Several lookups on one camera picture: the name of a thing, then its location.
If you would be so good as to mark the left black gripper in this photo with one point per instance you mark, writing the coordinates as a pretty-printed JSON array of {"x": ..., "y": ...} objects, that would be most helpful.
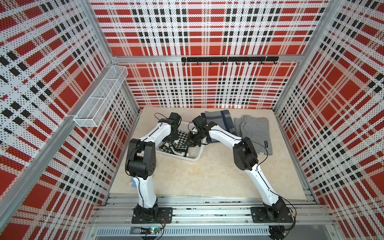
[{"x": 175, "y": 137}]

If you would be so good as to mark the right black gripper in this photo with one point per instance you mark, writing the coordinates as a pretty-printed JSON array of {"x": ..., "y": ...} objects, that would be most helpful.
[{"x": 190, "y": 140}]

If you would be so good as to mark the black white houndstooth scarf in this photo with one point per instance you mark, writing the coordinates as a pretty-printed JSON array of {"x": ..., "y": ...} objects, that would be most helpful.
[{"x": 178, "y": 147}]

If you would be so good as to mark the white plastic basket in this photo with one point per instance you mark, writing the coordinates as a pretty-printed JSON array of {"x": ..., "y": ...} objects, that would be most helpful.
[{"x": 195, "y": 152}]

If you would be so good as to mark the blue grey plaid scarf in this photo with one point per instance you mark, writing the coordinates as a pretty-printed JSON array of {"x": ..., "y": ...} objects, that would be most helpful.
[{"x": 222, "y": 118}]

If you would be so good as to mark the grey knit scarf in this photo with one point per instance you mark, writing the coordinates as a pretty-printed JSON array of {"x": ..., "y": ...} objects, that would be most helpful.
[{"x": 258, "y": 130}]

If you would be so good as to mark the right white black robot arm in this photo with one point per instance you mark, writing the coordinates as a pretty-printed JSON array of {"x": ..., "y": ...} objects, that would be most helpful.
[{"x": 245, "y": 158}]

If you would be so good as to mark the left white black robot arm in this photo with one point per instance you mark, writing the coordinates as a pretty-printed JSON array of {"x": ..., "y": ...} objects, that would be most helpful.
[{"x": 141, "y": 158}]

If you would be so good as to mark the plush doll toy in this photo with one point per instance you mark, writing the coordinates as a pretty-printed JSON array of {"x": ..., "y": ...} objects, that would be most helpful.
[{"x": 132, "y": 183}]

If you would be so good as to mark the green circuit board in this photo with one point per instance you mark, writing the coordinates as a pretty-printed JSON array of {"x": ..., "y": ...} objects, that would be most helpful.
[{"x": 150, "y": 231}]

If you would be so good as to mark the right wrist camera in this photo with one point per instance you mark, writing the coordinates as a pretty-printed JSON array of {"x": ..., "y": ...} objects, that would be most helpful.
[{"x": 199, "y": 122}]

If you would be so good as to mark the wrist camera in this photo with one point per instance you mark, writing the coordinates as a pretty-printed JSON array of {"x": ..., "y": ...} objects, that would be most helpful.
[
  {"x": 199, "y": 122},
  {"x": 176, "y": 118}
]

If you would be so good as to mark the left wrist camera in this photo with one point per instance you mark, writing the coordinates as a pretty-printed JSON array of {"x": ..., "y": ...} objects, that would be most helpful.
[{"x": 176, "y": 118}]

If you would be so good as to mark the aluminium rail frame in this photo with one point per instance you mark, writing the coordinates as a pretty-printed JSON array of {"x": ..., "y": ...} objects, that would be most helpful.
[{"x": 210, "y": 218}]

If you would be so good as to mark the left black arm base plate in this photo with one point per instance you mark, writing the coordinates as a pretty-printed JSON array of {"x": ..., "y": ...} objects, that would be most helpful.
[{"x": 153, "y": 215}]

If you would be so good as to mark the black hook rail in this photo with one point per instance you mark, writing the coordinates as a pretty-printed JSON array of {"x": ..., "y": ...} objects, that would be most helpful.
[{"x": 261, "y": 59}]

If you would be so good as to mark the white wire mesh shelf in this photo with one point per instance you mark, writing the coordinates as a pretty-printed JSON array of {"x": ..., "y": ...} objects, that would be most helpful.
[{"x": 95, "y": 108}]

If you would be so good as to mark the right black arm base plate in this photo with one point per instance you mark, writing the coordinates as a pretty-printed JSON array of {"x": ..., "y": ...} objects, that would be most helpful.
[{"x": 264, "y": 215}]

